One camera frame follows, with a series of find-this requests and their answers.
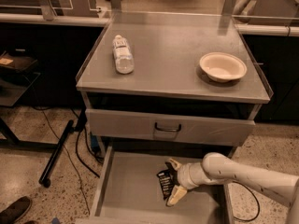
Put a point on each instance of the black rxbar chocolate bar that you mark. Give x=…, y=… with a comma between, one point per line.
x=167, y=179

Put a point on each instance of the dark box on table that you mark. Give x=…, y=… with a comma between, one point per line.
x=17, y=61

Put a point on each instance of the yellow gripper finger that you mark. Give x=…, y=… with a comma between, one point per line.
x=177, y=193
x=175, y=164

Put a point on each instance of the grey open middle drawer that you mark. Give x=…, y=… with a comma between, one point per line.
x=129, y=192

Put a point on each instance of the black drawer handle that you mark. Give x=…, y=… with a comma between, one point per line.
x=167, y=130

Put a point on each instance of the black stand leg with wheel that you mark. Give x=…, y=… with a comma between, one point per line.
x=44, y=180

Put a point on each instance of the grey metal drawer cabinet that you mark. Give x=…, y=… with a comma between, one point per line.
x=167, y=79

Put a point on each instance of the grey top drawer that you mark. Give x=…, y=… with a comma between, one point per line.
x=196, y=130

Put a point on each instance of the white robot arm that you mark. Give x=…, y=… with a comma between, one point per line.
x=215, y=169

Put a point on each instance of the dark shoe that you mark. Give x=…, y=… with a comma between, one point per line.
x=16, y=210

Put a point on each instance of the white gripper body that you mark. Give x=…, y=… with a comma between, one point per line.
x=185, y=174

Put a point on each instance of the white paper bowl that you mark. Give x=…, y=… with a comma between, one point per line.
x=222, y=67

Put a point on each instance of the black side table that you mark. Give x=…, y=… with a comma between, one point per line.
x=13, y=87

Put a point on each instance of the clear plastic water bottle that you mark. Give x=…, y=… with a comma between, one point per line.
x=123, y=56

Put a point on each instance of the grey horizontal rail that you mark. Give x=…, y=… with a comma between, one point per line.
x=58, y=20

